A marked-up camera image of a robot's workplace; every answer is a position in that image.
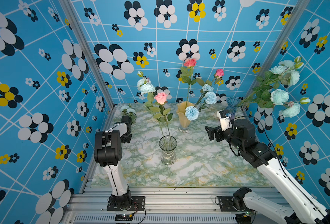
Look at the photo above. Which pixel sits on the clear ribbed glass vase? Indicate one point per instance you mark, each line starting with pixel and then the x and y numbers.
pixel 167 145

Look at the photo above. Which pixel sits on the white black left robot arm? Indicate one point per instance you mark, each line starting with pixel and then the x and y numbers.
pixel 108 153

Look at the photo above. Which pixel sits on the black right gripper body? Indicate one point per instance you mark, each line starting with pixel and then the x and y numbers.
pixel 226 136

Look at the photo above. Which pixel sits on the aluminium frame post right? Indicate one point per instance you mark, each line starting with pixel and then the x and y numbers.
pixel 265 26

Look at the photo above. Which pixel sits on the light blue peony bouquet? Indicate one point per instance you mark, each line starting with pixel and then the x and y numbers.
pixel 267 94

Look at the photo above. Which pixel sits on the purple tinted glass vase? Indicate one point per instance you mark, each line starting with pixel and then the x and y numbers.
pixel 232 105

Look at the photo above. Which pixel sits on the green circuit board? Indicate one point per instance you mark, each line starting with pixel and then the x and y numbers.
pixel 124 218

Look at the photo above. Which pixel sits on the red rose stem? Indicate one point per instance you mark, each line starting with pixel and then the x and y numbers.
pixel 187 72

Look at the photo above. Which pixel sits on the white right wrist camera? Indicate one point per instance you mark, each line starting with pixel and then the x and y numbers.
pixel 225 119

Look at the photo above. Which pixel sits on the aluminium frame post left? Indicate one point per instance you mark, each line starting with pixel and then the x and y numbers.
pixel 79 34

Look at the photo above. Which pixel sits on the yellow beige vase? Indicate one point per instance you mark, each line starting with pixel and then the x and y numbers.
pixel 184 122

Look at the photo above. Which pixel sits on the small pink rose stem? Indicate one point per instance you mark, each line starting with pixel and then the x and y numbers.
pixel 217 77

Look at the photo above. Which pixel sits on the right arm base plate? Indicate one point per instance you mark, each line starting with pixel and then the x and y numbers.
pixel 231 204

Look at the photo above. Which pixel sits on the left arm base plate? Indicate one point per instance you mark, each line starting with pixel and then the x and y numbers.
pixel 125 203

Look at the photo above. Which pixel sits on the blue carnation stem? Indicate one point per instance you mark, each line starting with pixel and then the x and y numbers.
pixel 193 112

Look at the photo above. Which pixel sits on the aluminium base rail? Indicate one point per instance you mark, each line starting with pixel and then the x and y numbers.
pixel 163 205

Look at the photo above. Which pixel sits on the aluminium frame post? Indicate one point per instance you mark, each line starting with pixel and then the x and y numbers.
pixel 265 26
pixel 79 34

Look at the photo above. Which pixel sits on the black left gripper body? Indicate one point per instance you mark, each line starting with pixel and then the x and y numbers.
pixel 126 138

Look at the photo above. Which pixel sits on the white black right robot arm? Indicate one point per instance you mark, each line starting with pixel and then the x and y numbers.
pixel 302 209

